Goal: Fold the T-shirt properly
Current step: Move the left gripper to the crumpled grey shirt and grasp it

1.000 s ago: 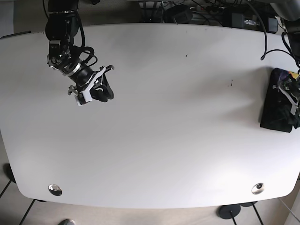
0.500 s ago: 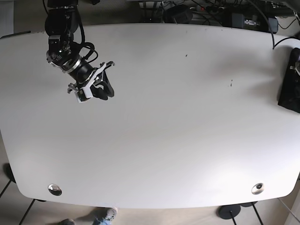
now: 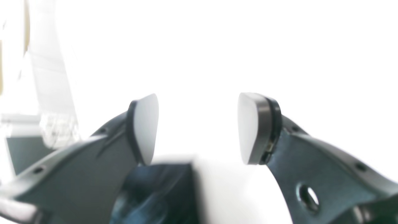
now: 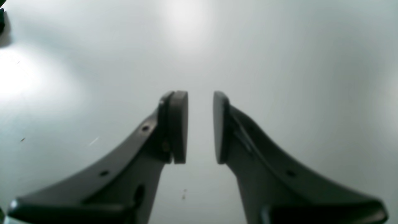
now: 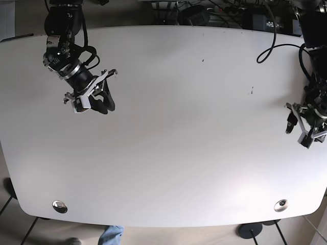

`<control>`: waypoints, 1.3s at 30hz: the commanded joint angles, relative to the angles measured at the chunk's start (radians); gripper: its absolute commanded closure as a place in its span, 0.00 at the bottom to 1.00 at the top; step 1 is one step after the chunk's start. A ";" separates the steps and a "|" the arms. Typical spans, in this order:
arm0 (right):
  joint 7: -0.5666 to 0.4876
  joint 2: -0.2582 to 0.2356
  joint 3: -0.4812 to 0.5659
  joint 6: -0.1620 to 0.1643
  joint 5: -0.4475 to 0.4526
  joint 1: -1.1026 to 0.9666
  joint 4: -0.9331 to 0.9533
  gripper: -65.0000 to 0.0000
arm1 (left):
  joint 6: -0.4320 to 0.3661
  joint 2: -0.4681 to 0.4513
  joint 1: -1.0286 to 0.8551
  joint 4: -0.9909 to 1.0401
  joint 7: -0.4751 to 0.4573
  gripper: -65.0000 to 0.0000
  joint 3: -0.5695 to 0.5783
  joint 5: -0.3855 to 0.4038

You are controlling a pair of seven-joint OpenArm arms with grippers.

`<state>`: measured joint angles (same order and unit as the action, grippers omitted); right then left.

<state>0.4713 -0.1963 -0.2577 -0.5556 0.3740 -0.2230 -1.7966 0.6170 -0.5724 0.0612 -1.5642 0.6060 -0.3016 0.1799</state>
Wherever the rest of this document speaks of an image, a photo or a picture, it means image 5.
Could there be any silver table grommet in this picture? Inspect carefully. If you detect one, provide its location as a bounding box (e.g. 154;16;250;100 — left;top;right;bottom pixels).
52;200;68;214
274;199;289;212

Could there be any right silver table grommet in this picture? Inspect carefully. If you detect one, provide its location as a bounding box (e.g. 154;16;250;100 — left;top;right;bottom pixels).
274;199;289;212

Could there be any person in blue jeans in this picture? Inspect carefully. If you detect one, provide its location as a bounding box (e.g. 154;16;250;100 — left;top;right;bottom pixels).
98;226;124;245

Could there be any black left table leg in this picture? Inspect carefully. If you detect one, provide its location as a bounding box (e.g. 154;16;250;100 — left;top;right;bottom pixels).
0;178;17;215

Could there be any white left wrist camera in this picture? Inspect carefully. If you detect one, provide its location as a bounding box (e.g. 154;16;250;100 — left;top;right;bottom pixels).
298;131;314;149

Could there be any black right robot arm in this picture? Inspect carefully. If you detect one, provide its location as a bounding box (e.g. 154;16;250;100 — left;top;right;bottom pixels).
43;1;117;114

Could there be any black round stand base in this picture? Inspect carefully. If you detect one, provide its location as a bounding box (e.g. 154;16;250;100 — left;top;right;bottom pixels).
236;223;263;239

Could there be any grey shoe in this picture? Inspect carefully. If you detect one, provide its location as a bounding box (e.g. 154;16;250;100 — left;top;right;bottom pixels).
63;237;82;245

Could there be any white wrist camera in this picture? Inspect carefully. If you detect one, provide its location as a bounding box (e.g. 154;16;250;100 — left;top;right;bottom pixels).
298;131;314;149
71;71;109;115

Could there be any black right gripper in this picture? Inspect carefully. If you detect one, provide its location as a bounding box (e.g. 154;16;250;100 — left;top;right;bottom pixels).
63;69;118;114

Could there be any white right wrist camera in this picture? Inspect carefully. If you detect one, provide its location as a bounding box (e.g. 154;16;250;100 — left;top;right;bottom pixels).
71;71;109;115

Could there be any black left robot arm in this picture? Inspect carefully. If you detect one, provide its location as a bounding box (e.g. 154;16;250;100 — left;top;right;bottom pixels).
285;1;326;148

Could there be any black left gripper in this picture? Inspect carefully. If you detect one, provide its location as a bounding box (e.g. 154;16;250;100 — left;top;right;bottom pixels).
285;102;326;143

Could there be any left silver table grommet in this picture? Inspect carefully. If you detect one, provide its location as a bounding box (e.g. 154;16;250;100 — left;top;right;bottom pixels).
52;200;68;214

